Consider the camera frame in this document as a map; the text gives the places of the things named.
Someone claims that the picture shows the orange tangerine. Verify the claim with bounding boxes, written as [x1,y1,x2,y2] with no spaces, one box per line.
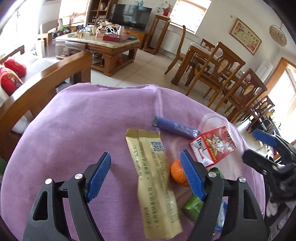
[170,159,190,187]

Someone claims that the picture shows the red white milk carton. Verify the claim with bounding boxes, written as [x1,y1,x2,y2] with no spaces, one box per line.
[190,126,236,168]

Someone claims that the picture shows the gold snack wrapper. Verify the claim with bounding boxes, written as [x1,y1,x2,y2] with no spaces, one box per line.
[125,128,183,240]

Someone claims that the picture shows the green doublemint gum box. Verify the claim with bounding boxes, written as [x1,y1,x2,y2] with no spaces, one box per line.
[182,195,203,221]

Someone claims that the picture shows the blue tissue pack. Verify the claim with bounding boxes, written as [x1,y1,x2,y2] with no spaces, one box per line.
[215,200,227,233]

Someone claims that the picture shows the purple tablecloth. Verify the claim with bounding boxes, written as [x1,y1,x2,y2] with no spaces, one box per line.
[1,83,265,240]

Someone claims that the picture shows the wooden dining chair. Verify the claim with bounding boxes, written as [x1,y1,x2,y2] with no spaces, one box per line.
[164,25,186,75]
[186,42,245,100]
[214,68,267,123]

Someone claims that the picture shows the clear round plastic lid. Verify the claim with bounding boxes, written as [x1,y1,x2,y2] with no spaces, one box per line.
[198,113,236,137]

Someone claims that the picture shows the blue stick wrapper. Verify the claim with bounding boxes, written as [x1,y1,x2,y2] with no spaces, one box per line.
[152,116,201,140]

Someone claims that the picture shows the white standing air conditioner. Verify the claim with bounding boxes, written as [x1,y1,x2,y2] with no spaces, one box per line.
[255,60,273,83]

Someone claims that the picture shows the crystal ceiling lamp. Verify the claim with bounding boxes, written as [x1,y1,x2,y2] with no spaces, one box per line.
[269,23,287,47]

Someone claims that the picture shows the framed floral picture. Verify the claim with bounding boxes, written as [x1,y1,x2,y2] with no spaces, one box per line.
[229,18,262,56]

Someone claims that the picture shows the wooden coffee table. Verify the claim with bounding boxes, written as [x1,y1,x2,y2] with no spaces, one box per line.
[55,34,140,77]

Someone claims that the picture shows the tall wooden plant stand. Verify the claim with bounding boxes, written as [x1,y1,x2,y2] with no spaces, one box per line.
[144,14,171,55]

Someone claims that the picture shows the red cushion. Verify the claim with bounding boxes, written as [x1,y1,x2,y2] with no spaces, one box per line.
[4,58,27,78]
[1,67,23,96]

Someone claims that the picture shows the black flat television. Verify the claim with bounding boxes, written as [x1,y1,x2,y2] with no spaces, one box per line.
[108,4,152,31]

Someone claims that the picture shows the wooden bookshelf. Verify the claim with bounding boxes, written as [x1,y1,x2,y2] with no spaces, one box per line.
[85,0,118,25]

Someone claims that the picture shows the wooden sofa frame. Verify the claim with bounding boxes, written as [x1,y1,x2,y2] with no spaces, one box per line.
[1,52,92,161]

